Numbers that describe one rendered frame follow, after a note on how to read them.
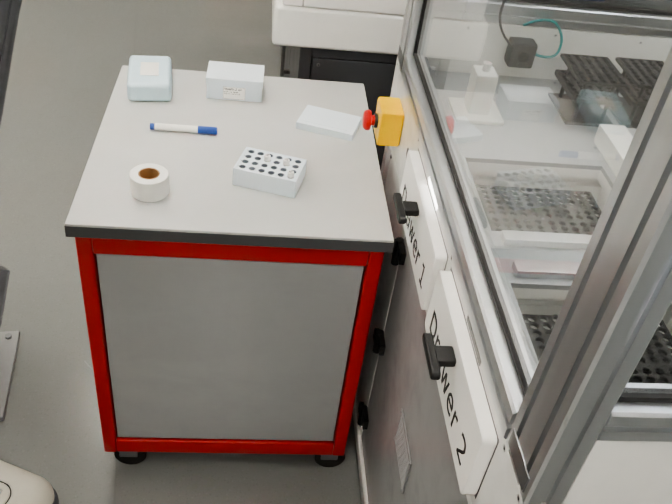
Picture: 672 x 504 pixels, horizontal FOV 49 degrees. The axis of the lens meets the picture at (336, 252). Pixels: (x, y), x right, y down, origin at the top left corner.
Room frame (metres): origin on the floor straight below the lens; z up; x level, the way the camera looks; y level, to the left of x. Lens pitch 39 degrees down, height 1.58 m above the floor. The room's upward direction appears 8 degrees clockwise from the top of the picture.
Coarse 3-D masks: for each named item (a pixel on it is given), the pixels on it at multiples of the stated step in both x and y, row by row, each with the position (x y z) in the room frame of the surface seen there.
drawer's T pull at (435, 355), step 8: (424, 336) 0.68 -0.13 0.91; (432, 336) 0.69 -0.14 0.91; (424, 344) 0.67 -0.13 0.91; (432, 344) 0.67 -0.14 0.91; (432, 352) 0.66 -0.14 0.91; (440, 352) 0.66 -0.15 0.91; (448, 352) 0.66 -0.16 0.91; (432, 360) 0.64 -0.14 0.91; (440, 360) 0.65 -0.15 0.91; (448, 360) 0.65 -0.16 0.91; (432, 368) 0.63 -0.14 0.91; (432, 376) 0.62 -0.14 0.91; (440, 376) 0.62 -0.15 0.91
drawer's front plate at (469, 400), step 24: (432, 312) 0.78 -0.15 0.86; (456, 312) 0.72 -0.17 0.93; (456, 336) 0.68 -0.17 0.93; (456, 360) 0.65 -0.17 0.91; (456, 384) 0.63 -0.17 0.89; (480, 384) 0.60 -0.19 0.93; (456, 408) 0.61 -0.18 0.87; (480, 408) 0.56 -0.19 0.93; (456, 432) 0.59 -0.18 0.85; (480, 432) 0.53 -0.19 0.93; (456, 456) 0.56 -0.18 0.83; (480, 456) 0.52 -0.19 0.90; (480, 480) 0.52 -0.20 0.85
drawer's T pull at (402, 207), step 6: (396, 198) 0.98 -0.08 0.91; (396, 204) 0.97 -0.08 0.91; (402, 204) 0.97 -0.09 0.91; (408, 204) 0.97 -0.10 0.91; (414, 204) 0.98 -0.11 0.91; (396, 210) 0.96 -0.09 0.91; (402, 210) 0.95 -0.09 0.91; (408, 210) 0.96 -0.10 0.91; (414, 210) 0.96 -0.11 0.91; (402, 216) 0.94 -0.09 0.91; (402, 222) 0.93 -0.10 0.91
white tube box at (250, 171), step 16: (240, 160) 1.20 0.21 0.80; (256, 160) 1.21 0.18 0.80; (272, 160) 1.22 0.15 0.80; (304, 160) 1.24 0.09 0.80; (240, 176) 1.17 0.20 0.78; (256, 176) 1.17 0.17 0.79; (272, 176) 1.16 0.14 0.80; (304, 176) 1.23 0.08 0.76; (272, 192) 1.16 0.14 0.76; (288, 192) 1.16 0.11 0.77
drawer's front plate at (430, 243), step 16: (416, 160) 1.08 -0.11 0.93; (416, 176) 1.03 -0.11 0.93; (400, 192) 1.11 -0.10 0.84; (416, 192) 1.00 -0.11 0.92; (432, 208) 0.95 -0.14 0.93; (416, 224) 0.96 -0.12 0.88; (432, 224) 0.91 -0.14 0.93; (432, 240) 0.87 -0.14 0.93; (432, 256) 0.85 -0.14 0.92; (416, 272) 0.90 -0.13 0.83; (432, 272) 0.83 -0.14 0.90; (432, 288) 0.83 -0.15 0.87
